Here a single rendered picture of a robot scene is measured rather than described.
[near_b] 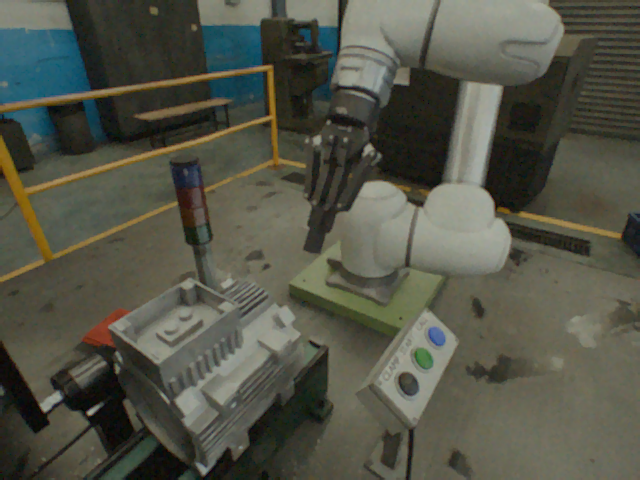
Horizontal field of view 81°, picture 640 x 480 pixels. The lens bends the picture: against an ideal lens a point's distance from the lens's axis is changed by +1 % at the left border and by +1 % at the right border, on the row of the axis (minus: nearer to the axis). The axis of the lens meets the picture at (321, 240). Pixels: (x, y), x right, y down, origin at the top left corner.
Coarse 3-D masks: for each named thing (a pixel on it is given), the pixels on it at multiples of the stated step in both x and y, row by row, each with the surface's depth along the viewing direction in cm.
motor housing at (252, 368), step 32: (224, 288) 59; (256, 288) 58; (256, 320) 55; (256, 352) 52; (128, 384) 54; (256, 384) 50; (160, 416) 56; (192, 416) 45; (256, 416) 54; (192, 448) 53; (224, 448) 49
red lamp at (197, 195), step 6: (174, 186) 78; (198, 186) 78; (180, 192) 77; (186, 192) 77; (192, 192) 78; (198, 192) 78; (204, 192) 80; (180, 198) 78; (186, 198) 78; (192, 198) 78; (198, 198) 79; (204, 198) 81; (180, 204) 79; (186, 204) 79; (192, 204) 79; (198, 204) 79
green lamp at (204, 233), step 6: (210, 222) 85; (186, 228) 82; (192, 228) 81; (198, 228) 82; (204, 228) 83; (210, 228) 85; (186, 234) 83; (192, 234) 82; (198, 234) 82; (204, 234) 83; (210, 234) 85; (186, 240) 84; (192, 240) 83; (198, 240) 83; (204, 240) 84
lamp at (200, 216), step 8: (184, 208) 79; (192, 208) 79; (200, 208) 80; (184, 216) 80; (192, 216) 80; (200, 216) 81; (208, 216) 83; (184, 224) 82; (192, 224) 81; (200, 224) 82
